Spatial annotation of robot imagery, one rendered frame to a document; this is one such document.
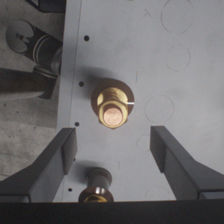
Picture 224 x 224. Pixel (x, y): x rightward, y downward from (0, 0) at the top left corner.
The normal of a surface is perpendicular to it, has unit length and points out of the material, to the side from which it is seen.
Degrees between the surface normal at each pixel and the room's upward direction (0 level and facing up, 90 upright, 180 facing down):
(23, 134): 0
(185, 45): 0
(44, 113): 0
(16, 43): 13
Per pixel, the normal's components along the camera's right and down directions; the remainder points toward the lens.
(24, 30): -0.07, 0.07
